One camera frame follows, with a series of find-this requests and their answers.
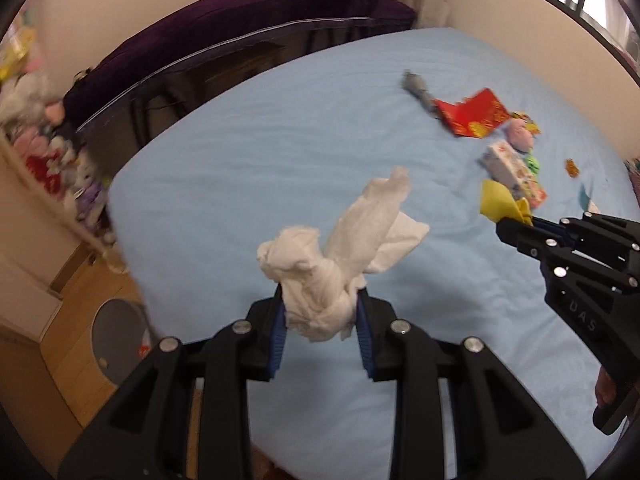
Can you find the white cabinet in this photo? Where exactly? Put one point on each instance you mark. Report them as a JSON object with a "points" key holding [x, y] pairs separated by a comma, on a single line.
{"points": [[25, 300]]}

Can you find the light blue bed sheet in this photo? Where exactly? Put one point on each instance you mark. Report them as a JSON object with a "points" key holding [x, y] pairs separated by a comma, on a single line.
{"points": [[250, 170]]}

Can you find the red paper envelope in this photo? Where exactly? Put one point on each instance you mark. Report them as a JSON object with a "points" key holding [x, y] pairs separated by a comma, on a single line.
{"points": [[472, 112]]}

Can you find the pink plastic packet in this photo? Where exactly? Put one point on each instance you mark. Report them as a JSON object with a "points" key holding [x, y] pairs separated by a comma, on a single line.
{"points": [[520, 136]]}

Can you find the small blue wrapper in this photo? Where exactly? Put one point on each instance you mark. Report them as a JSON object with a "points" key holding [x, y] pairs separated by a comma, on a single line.
{"points": [[586, 197]]}

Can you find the yellow wrapper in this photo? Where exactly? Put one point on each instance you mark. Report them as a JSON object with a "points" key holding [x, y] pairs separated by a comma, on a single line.
{"points": [[497, 205]]}

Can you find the person's right hand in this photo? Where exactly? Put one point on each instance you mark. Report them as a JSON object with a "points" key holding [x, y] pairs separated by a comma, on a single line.
{"points": [[605, 387]]}

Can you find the purple velvet headboard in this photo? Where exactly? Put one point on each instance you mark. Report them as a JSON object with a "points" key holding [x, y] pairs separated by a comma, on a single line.
{"points": [[200, 25]]}

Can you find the colourful printed carton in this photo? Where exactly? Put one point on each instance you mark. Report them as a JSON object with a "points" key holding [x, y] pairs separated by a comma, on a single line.
{"points": [[512, 162]]}

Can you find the pile of plush toys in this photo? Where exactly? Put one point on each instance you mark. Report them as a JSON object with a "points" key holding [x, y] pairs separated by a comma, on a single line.
{"points": [[45, 140]]}

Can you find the light wooden shelf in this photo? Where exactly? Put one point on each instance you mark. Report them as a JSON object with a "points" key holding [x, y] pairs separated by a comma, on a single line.
{"points": [[60, 210]]}

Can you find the green wrapper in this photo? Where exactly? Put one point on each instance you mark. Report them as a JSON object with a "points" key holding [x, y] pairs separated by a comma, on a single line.
{"points": [[532, 164]]}

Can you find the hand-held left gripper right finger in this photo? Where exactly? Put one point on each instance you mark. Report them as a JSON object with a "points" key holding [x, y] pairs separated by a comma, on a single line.
{"points": [[365, 346]]}

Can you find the yellow snack packet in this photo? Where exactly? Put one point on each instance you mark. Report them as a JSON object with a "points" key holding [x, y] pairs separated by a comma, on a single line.
{"points": [[534, 125]]}

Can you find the grey round trash bin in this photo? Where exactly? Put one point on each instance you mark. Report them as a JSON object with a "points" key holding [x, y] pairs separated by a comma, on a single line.
{"points": [[117, 340]]}

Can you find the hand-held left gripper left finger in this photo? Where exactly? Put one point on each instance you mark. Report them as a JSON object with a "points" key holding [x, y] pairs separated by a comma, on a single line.
{"points": [[277, 346]]}

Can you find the small orange wrapper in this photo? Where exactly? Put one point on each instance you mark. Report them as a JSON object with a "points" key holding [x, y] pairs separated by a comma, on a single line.
{"points": [[572, 168]]}

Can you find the striped patterned blanket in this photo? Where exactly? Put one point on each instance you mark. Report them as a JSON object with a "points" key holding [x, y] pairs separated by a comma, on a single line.
{"points": [[634, 170]]}

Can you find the white tissue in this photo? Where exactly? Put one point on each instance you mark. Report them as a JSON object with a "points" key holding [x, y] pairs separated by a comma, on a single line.
{"points": [[320, 270]]}

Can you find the grey crumpled wrapper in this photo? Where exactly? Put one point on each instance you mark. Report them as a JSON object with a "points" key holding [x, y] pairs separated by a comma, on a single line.
{"points": [[417, 87]]}

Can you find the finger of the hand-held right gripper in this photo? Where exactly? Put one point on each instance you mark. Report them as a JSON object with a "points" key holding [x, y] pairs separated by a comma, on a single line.
{"points": [[550, 228], [520, 237]]}

